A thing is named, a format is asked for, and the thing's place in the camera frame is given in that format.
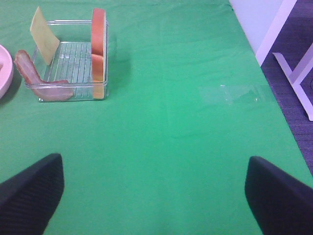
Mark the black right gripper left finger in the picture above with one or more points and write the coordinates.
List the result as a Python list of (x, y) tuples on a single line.
[(29, 199)]

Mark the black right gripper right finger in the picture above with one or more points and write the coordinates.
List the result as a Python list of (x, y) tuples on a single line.
[(281, 204)]

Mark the bacon strip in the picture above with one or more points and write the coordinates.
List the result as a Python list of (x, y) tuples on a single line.
[(46, 92)]

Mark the yellow cheese slice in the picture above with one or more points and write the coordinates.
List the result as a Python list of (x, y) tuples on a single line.
[(45, 40)]

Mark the green tablecloth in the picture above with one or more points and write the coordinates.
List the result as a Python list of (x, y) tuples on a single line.
[(166, 152)]

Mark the pink round plate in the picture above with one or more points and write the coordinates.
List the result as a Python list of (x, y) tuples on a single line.
[(6, 70)]

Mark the right clear plastic tray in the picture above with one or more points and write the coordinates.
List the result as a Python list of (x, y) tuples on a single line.
[(72, 59)]

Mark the right toast bread slice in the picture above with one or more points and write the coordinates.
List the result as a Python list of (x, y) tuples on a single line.
[(98, 51)]

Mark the white table frame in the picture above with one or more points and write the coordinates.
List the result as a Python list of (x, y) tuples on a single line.
[(288, 66)]

